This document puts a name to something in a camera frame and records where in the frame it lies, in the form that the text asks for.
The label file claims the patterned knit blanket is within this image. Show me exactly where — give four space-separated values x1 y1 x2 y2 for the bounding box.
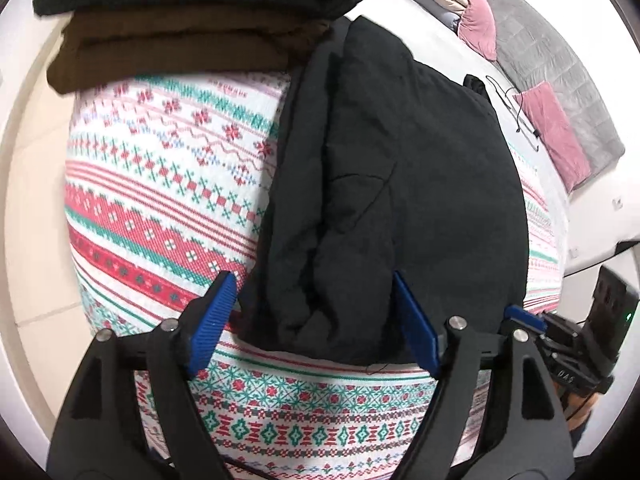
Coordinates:
65 74 564 479

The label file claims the black charging cable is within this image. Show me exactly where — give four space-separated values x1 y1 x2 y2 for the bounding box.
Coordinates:
484 74 544 154

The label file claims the pink pillow near curtain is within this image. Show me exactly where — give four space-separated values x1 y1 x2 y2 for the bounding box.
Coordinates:
457 0 497 62

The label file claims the blue-grey folded blanket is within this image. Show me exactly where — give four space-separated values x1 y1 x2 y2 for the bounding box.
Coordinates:
385 0 461 32

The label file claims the black jacket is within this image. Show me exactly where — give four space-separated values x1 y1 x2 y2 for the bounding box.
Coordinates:
236 18 528 365

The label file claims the pink pillow far side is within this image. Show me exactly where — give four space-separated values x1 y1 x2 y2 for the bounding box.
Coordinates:
516 81 591 193

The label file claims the folded brown garment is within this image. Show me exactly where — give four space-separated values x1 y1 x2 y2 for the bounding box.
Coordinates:
47 4 332 94

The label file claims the grey padded headboard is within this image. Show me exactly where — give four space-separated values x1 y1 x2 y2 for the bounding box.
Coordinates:
487 0 625 188

